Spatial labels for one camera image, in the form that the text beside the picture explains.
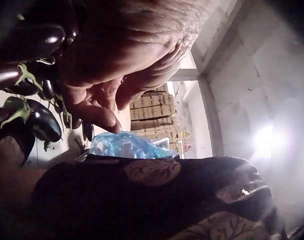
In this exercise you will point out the person's left fingers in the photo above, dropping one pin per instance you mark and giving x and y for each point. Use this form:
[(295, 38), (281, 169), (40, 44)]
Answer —
[(97, 115)]

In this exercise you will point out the blue plastic bag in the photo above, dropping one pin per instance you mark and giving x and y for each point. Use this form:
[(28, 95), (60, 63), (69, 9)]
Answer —
[(127, 146)]

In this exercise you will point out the pile of purple eggplants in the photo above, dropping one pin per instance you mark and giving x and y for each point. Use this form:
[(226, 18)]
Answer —
[(43, 122)]

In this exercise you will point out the stack of cartons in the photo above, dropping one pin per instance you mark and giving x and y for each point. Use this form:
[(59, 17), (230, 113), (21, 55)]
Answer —
[(152, 112)]

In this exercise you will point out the warning sign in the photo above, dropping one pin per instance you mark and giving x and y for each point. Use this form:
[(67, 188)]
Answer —
[(188, 143)]

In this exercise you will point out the person's body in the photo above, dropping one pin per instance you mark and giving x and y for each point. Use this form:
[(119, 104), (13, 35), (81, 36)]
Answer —
[(132, 200)]

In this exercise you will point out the person's left hand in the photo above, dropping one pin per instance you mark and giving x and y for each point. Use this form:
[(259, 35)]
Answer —
[(122, 45)]

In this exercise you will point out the brown cardboard box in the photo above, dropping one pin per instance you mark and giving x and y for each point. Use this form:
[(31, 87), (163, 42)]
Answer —
[(10, 195)]

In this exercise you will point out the person's left thumb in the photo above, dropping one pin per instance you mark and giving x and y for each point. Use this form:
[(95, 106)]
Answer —
[(144, 83)]

